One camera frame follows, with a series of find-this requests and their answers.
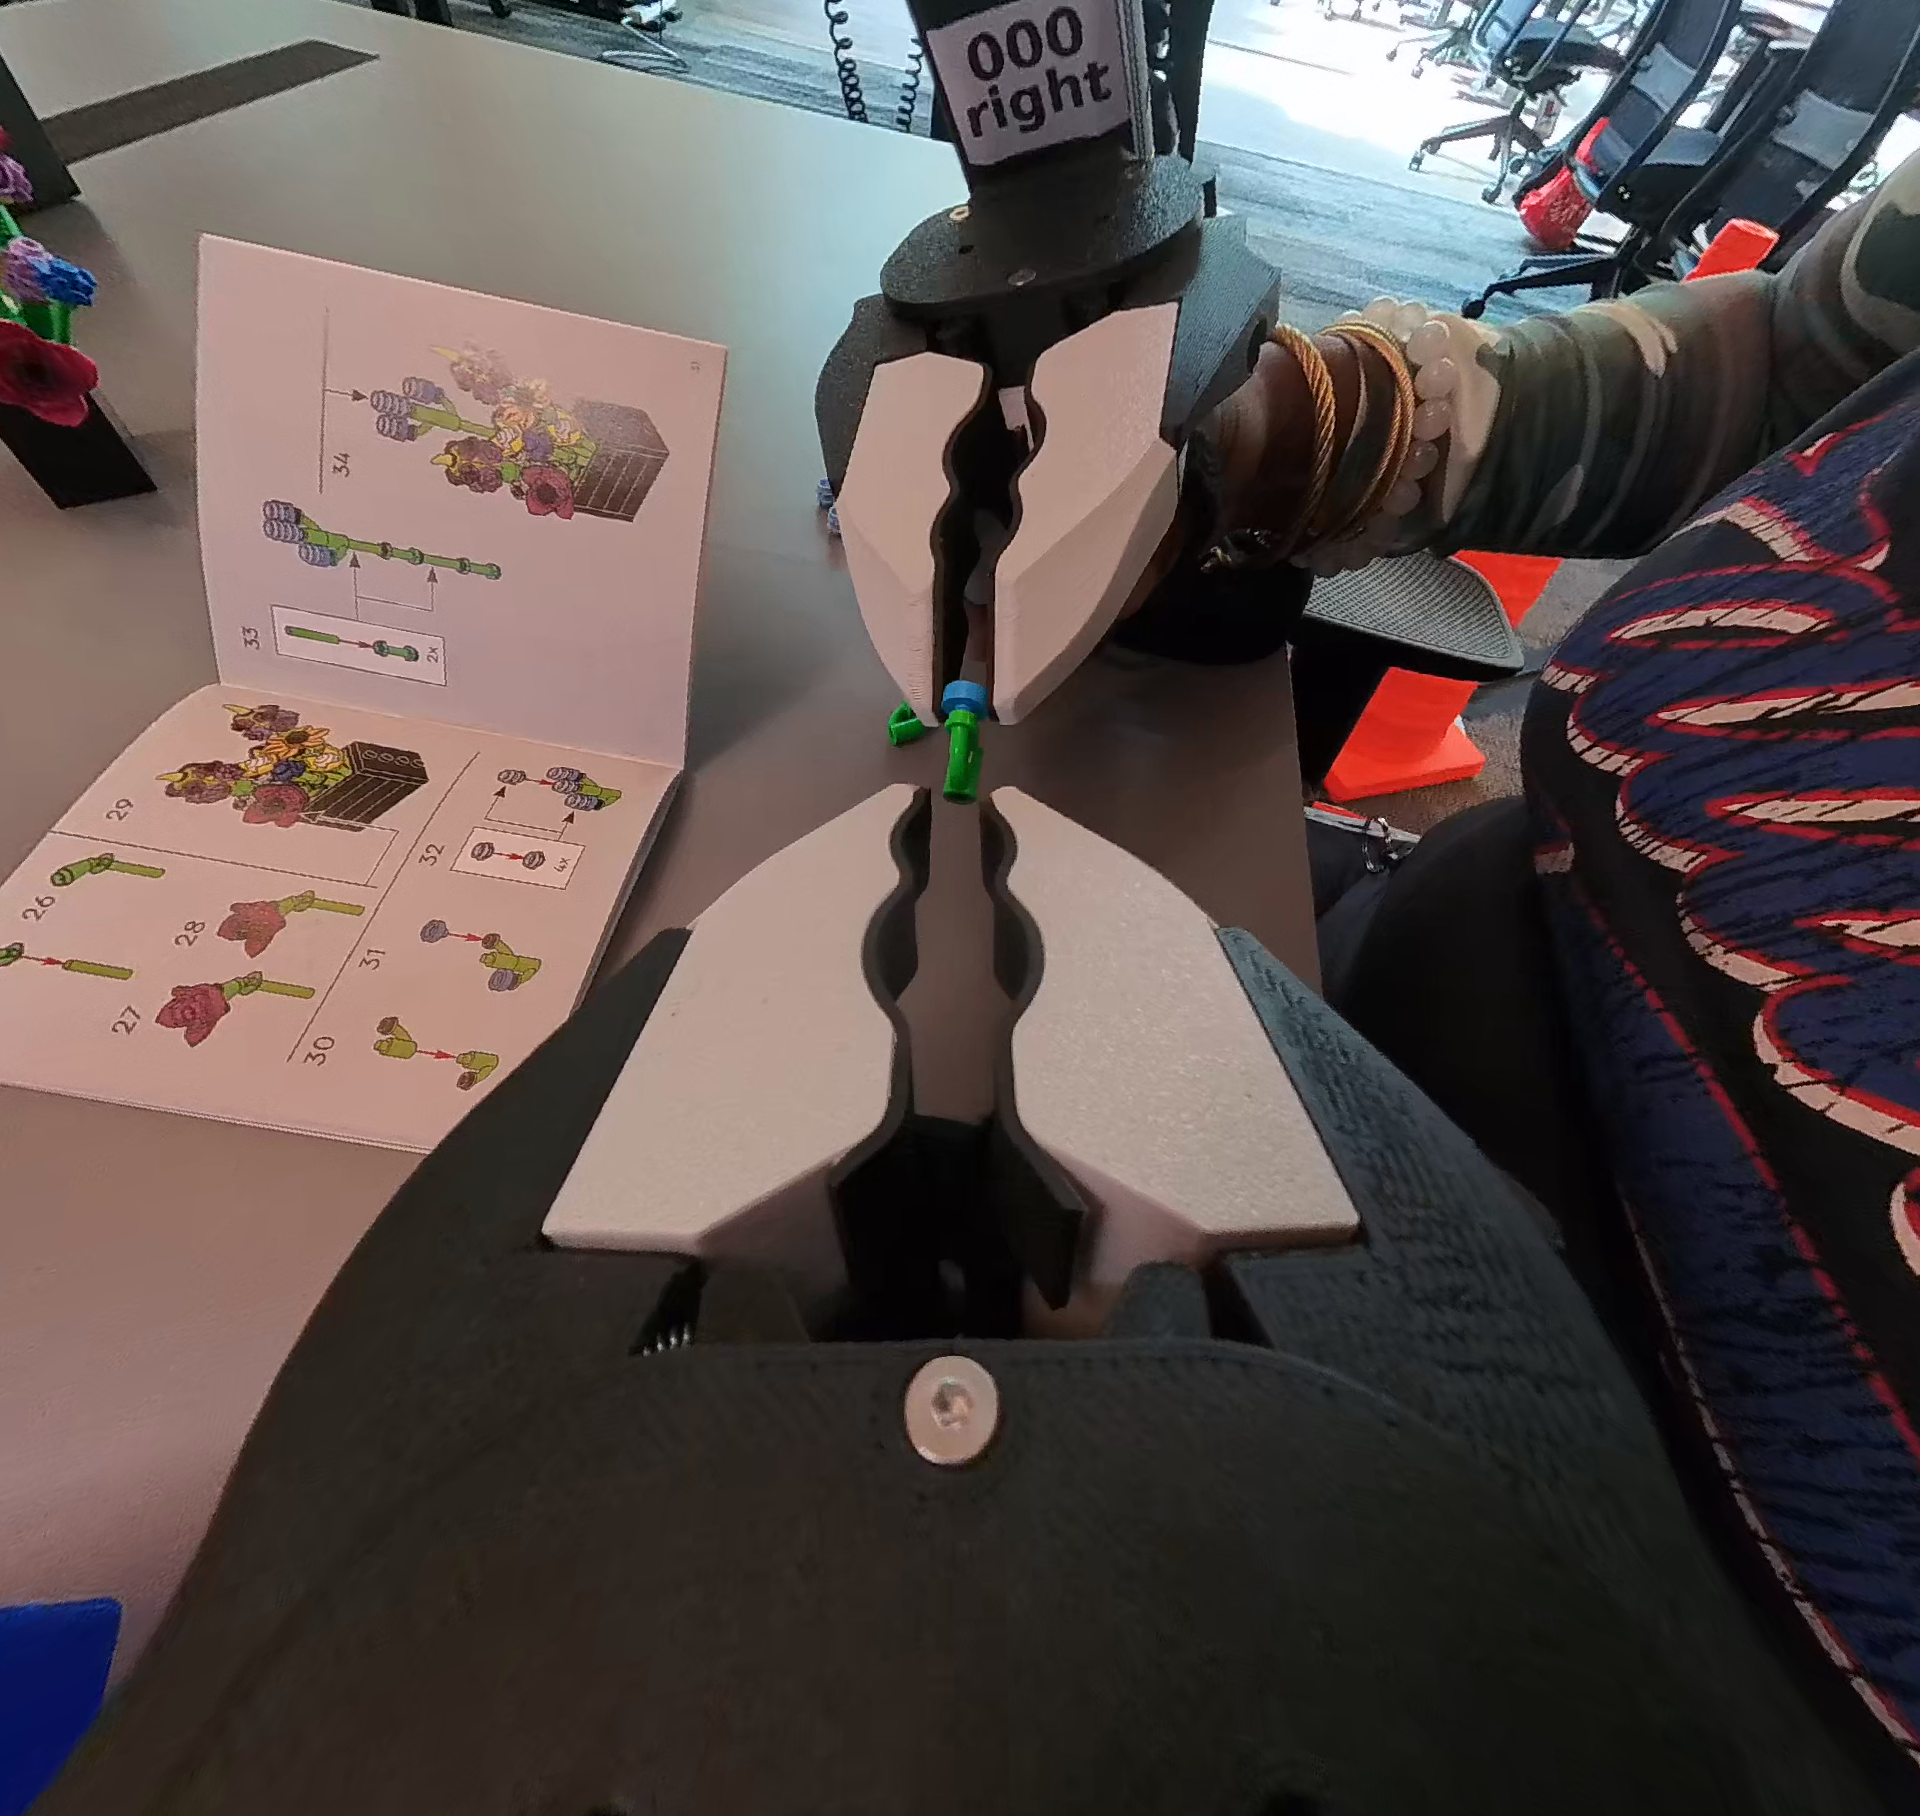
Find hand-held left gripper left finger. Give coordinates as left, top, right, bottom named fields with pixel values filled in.
left=541, top=785, right=935, bottom=1333

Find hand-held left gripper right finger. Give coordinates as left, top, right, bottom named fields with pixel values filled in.
left=984, top=789, right=1370, bottom=1326

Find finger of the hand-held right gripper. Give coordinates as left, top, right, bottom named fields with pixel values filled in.
left=829, top=350, right=991, bottom=707
left=979, top=302, right=1191, bottom=728

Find lego flower bouquet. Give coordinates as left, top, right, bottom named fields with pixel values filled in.
left=0, top=128, right=162, bottom=516

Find magenta lego flower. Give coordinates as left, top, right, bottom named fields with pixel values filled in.
left=0, top=322, right=100, bottom=430

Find large blue plastic bin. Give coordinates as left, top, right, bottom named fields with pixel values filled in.
left=0, top=1595, right=126, bottom=1816

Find person's right forearm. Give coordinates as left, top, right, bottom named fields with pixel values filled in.
left=1470, top=152, right=1920, bottom=566

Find lego instruction booklet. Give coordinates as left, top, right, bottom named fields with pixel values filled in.
left=0, top=233, right=735, bottom=1155

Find person's right hand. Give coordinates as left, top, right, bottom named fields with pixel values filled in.
left=1195, top=335, right=1321, bottom=579

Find black rounded pad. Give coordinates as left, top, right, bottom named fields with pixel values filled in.
left=1142, top=539, right=1520, bottom=686

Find red floor object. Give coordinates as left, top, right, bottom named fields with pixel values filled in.
left=1513, top=159, right=1600, bottom=255

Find beaded bracelets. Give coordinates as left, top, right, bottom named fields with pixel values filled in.
left=1262, top=300, right=1507, bottom=576

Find black coiled cable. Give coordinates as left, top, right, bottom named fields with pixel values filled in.
left=812, top=0, right=917, bottom=131

